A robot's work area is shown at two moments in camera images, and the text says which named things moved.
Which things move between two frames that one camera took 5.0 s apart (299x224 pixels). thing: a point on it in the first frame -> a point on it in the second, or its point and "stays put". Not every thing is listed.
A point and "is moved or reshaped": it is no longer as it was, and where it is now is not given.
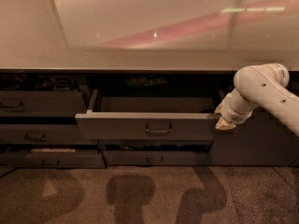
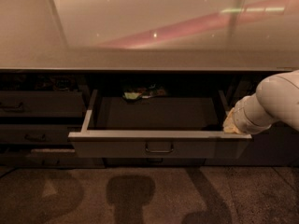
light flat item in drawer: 54,150 stays put
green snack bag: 145,80 -> 135,95
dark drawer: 148,118 is moved or reshaped
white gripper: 233,113 -> 242,119
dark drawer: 52,161 stays put
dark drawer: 42,104 stays put
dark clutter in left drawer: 58,82 stays put
